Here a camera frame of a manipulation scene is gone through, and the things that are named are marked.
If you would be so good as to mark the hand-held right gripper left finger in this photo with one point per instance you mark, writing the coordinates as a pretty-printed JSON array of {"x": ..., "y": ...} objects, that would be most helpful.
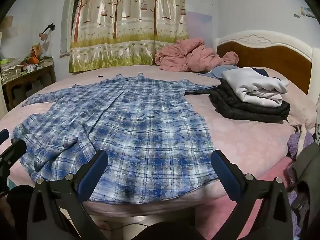
[{"x": 93, "y": 177}]

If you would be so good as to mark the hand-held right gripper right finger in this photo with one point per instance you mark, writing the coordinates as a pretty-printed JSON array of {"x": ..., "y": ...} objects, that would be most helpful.
[{"x": 225, "y": 177}]

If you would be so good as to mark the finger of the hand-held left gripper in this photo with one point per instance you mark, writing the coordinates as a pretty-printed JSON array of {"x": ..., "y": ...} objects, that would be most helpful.
[{"x": 13, "y": 150}]

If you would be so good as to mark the blue plaid shirt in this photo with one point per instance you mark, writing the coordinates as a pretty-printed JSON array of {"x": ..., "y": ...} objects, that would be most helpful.
[{"x": 150, "y": 130}]

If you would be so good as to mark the carved wooden desk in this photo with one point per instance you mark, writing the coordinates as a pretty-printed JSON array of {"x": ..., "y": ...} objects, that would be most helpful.
[{"x": 30, "y": 78}]

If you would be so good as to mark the purple fluffy cloth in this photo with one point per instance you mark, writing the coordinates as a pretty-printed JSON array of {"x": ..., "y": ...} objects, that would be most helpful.
[{"x": 295, "y": 145}]

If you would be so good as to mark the stack of papers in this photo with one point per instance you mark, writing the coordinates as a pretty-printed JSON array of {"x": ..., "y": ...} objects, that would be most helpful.
[{"x": 10, "y": 70}]

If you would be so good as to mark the dark olive jacket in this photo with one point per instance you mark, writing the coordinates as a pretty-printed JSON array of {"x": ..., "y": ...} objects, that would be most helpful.
[{"x": 308, "y": 175}]

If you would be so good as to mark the orange plush toy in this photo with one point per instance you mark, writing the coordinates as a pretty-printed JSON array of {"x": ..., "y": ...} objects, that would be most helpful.
[{"x": 33, "y": 60}]

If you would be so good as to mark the pile of books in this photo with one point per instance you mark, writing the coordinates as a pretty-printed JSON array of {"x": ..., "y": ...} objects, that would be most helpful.
[{"x": 46, "y": 62}]

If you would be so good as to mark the white folded garment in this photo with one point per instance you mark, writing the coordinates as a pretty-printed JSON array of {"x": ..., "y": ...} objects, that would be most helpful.
[{"x": 257, "y": 87}]

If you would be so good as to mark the orange paper bag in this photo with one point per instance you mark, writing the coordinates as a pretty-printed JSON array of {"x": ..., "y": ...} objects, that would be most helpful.
[{"x": 37, "y": 50}]

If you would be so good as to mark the pink pillow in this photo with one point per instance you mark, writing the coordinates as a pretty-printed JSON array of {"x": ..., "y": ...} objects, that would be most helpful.
[{"x": 301, "y": 105}]

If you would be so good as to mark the blue pillow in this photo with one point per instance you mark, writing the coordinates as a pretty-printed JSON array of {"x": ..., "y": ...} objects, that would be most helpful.
[{"x": 220, "y": 70}]

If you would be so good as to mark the navy folded garment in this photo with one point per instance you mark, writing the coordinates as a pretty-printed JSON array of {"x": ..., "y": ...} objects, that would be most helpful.
[{"x": 261, "y": 71}]

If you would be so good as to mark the pink quilt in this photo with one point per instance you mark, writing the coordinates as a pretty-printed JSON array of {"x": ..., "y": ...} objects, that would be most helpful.
[{"x": 187, "y": 55}]

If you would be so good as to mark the white and wooden headboard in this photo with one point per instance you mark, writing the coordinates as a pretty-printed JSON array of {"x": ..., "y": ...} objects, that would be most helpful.
[{"x": 275, "y": 55}]

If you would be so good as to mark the white framed window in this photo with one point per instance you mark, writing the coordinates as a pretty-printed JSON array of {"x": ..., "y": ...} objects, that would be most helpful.
[{"x": 73, "y": 12}]

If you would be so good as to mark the tree print curtain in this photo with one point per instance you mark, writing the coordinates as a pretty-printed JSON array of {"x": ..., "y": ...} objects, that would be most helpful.
[{"x": 130, "y": 30}]

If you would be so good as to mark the pink wall lamp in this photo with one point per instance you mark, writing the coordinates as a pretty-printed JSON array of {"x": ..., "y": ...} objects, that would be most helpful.
[{"x": 44, "y": 33}]

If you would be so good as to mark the pale wall poster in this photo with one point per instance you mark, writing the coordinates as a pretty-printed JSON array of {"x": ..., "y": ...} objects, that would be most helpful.
[{"x": 200, "y": 25}]

